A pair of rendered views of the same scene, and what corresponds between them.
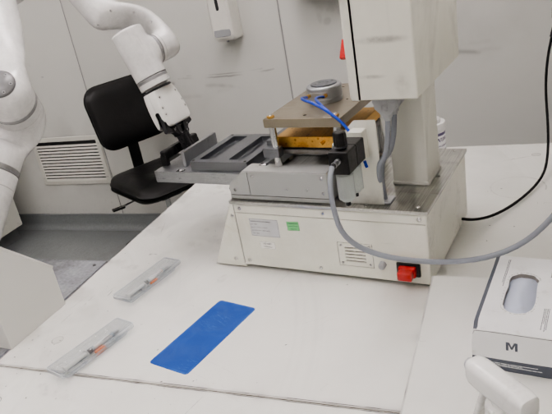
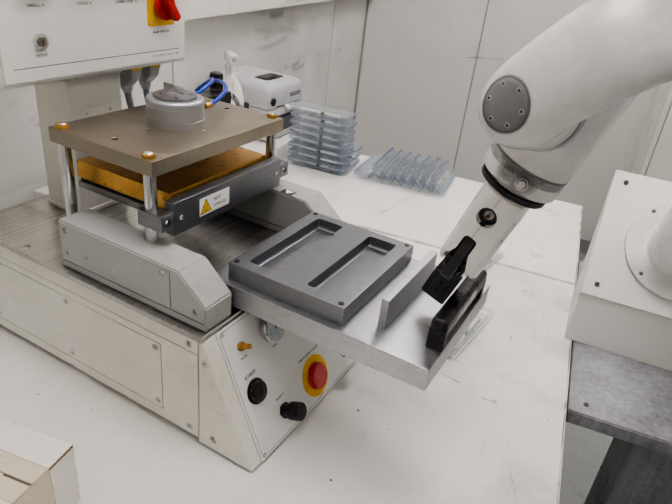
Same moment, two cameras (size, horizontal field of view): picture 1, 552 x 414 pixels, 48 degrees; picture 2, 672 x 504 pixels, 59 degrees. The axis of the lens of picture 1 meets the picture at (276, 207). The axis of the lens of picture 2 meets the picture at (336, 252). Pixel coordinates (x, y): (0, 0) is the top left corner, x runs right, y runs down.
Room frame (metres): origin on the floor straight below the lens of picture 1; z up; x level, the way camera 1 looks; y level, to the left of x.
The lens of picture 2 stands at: (2.17, 0.01, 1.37)
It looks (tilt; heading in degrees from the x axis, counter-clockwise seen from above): 28 degrees down; 175
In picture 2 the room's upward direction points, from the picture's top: 7 degrees clockwise
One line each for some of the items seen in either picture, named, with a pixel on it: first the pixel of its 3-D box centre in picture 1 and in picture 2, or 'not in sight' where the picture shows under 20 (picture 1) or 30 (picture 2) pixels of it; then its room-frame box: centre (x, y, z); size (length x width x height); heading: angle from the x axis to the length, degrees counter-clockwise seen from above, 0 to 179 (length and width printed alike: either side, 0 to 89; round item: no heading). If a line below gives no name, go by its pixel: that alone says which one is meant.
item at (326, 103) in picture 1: (336, 112); (169, 131); (1.32, -0.17, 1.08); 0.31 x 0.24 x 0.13; 148
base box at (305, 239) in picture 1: (335, 212); (191, 285); (1.34, -0.14, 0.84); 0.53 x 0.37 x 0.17; 58
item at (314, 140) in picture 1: (326, 119); (181, 150); (1.34, -0.15, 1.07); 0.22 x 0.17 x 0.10; 148
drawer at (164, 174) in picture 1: (224, 155); (356, 280); (1.51, 0.11, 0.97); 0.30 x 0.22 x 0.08; 58
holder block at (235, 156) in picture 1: (239, 151); (325, 260); (1.49, 0.07, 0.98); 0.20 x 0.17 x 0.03; 148
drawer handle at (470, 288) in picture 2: (180, 148); (459, 305); (1.58, 0.22, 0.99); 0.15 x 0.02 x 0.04; 148
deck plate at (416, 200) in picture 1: (349, 175); (162, 231); (1.33, -0.18, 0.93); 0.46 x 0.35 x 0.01; 58
